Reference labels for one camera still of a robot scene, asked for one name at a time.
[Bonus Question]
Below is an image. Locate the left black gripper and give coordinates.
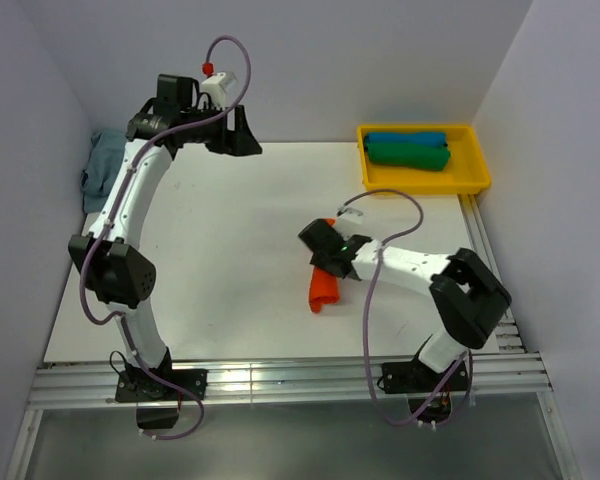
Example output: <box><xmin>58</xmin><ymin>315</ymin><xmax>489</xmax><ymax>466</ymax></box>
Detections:
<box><xmin>181</xmin><ymin>102</ymin><xmax>262</xmax><ymax>157</ymax></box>

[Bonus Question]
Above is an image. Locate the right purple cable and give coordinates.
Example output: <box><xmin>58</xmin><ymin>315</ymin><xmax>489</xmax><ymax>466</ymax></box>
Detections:
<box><xmin>338</xmin><ymin>188</ymin><xmax>476</xmax><ymax>429</ymax></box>

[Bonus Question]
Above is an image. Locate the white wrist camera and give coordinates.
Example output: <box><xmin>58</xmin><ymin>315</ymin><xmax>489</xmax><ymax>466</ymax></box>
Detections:
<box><xmin>333</xmin><ymin>206</ymin><xmax>364</xmax><ymax>238</ymax></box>
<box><xmin>200</xmin><ymin>72</ymin><xmax>237</xmax><ymax>110</ymax></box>

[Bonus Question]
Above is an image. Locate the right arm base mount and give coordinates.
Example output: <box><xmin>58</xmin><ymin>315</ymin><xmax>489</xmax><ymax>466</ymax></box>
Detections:
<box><xmin>376</xmin><ymin>360</ymin><xmax>474</xmax><ymax>430</ymax></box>

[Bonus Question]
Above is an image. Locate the aluminium rail frame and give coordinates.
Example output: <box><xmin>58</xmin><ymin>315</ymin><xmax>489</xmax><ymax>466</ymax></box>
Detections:
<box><xmin>6</xmin><ymin>182</ymin><xmax>582</xmax><ymax>479</ymax></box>

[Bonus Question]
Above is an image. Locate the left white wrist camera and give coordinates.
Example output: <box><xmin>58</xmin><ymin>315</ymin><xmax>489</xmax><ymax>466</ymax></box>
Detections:
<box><xmin>200</xmin><ymin>72</ymin><xmax>237</xmax><ymax>110</ymax></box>

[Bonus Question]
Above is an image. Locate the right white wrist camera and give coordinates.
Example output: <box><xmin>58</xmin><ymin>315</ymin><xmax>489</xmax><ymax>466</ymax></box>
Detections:
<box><xmin>333</xmin><ymin>206</ymin><xmax>364</xmax><ymax>238</ymax></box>

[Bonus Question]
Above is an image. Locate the blue rolled t shirt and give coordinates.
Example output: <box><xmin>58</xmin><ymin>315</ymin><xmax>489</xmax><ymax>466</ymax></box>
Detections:
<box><xmin>363</xmin><ymin>131</ymin><xmax>447</xmax><ymax>148</ymax></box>

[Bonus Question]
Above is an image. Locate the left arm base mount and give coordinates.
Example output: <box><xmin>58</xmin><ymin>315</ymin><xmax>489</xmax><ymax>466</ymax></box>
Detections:
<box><xmin>109</xmin><ymin>351</ymin><xmax>208</xmax><ymax>433</ymax></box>

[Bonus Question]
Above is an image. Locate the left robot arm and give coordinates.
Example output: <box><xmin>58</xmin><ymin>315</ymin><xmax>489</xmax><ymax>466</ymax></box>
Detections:
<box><xmin>68</xmin><ymin>72</ymin><xmax>262</xmax><ymax>399</ymax></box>

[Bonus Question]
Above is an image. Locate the orange t shirt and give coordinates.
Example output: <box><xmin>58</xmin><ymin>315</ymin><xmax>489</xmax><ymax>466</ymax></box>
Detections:
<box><xmin>308</xmin><ymin>218</ymin><xmax>340</xmax><ymax>314</ymax></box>

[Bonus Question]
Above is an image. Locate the grey-blue crumpled t shirt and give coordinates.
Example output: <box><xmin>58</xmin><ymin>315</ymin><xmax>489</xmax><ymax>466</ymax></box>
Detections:
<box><xmin>80</xmin><ymin>129</ymin><xmax>126</xmax><ymax>214</ymax></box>

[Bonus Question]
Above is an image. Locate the yellow plastic tray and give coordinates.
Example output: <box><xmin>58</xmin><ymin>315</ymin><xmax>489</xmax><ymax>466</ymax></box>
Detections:
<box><xmin>357</xmin><ymin>124</ymin><xmax>491</xmax><ymax>195</ymax></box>

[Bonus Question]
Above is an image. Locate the green rolled t shirt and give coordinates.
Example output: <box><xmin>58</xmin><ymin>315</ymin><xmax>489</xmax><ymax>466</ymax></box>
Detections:
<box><xmin>366</xmin><ymin>143</ymin><xmax>451</xmax><ymax>172</ymax></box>

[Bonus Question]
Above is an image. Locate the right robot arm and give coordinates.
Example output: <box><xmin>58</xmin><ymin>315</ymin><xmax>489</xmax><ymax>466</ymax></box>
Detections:
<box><xmin>298</xmin><ymin>219</ymin><xmax>512</xmax><ymax>390</ymax></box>

